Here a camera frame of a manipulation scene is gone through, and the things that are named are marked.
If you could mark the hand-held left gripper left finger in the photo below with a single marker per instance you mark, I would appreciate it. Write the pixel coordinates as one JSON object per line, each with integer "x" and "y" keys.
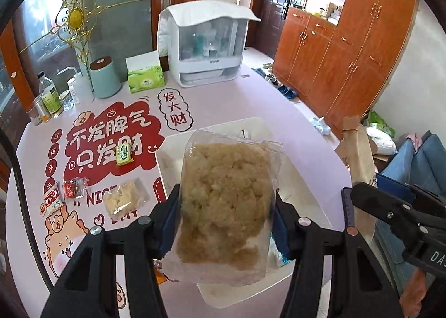
{"x": 169, "y": 224}

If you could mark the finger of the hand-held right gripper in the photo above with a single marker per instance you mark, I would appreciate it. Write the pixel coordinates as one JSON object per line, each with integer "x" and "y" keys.
{"x": 379, "y": 201}
{"x": 395, "y": 188}

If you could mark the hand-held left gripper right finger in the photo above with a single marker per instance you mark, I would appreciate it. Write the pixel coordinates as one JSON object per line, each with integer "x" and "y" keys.
{"x": 278, "y": 238}

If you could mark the blue snack packet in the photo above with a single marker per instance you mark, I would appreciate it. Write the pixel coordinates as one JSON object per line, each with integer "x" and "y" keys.
{"x": 278, "y": 260}

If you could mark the beige paper snack packet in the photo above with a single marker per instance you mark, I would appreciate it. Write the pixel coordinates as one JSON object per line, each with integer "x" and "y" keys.
{"x": 360, "y": 158}

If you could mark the orange and white snack packet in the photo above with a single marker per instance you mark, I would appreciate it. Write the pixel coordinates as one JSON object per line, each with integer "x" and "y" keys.
{"x": 162, "y": 272}

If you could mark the white plastic bin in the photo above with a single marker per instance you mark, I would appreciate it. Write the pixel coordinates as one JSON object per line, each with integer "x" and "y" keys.
{"x": 306, "y": 189}

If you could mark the clear rice cake packet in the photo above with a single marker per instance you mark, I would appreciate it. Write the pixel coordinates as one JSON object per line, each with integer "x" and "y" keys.
{"x": 223, "y": 199}

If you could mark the person's right hand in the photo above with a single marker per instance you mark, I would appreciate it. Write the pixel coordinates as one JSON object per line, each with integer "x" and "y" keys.
{"x": 414, "y": 288}

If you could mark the purple smartphone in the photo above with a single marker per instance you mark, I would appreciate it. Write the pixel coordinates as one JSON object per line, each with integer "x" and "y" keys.
{"x": 348, "y": 210}

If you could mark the white plastic bag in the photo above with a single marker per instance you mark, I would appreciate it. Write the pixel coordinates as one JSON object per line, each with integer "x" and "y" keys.
{"x": 385, "y": 144}

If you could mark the pink cloth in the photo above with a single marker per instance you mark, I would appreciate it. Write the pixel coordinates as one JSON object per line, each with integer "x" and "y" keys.
{"x": 414, "y": 138}

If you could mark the clear yellow crisps packet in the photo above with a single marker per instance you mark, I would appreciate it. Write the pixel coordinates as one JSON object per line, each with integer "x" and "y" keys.
{"x": 120, "y": 199}

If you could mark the cardboard box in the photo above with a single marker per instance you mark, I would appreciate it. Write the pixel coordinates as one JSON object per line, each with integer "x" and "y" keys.
{"x": 339, "y": 158}

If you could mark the green plastic bag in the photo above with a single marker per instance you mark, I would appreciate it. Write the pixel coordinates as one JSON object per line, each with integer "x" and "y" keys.
{"x": 381, "y": 123}

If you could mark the small green snack packet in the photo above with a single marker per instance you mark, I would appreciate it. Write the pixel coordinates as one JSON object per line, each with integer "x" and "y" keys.
{"x": 123, "y": 156}

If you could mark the white and blue toddler shoes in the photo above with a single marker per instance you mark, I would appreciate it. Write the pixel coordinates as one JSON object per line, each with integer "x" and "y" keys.
{"x": 320, "y": 126}

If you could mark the small dark red packet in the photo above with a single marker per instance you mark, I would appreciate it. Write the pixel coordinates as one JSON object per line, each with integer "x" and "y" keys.
{"x": 73, "y": 188}

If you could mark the red cookie packet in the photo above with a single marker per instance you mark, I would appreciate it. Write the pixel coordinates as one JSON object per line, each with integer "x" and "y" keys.
{"x": 51, "y": 201}

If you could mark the blue slippers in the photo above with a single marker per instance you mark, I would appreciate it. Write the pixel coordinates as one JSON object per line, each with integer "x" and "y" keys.
{"x": 286, "y": 92}

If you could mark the green tissue box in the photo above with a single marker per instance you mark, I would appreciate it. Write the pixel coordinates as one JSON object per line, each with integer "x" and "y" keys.
{"x": 144, "y": 79}

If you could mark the white countertop storage cabinet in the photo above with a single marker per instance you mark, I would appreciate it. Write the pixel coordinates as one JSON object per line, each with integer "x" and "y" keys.
{"x": 202, "y": 74}

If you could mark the mint canister with brown lid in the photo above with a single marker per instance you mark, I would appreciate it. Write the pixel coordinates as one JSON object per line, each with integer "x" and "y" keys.
{"x": 106, "y": 81}

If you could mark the white squeeze bottle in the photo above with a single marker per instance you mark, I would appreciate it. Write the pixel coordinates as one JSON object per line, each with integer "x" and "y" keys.
{"x": 83, "y": 90}

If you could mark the small glass jar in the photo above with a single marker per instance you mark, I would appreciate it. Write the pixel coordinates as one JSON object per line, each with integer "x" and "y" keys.
{"x": 66, "y": 102}

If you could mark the small white bottle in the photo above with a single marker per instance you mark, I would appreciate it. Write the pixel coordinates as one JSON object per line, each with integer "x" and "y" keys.
{"x": 72, "y": 93}

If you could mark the pair of light shoes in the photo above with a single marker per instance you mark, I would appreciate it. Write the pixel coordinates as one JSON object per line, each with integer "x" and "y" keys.
{"x": 268, "y": 74}

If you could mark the clear bottle with green label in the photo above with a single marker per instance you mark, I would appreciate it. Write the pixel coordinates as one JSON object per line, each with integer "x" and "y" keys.
{"x": 52, "y": 100}

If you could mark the metal can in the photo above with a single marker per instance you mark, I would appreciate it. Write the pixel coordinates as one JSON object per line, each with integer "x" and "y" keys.
{"x": 41, "y": 111}

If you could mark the small drinking glass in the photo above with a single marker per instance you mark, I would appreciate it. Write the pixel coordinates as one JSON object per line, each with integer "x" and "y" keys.
{"x": 33, "y": 118}

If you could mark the dark brown entry door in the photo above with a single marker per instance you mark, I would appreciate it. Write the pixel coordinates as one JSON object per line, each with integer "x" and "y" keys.
{"x": 271, "y": 25}

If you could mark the large gold door ornament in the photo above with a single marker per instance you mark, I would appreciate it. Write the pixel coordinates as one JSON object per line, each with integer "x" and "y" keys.
{"x": 75, "y": 18}

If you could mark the wooden wall cabinet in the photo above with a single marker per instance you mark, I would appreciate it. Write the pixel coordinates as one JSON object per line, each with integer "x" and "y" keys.
{"x": 348, "y": 71}

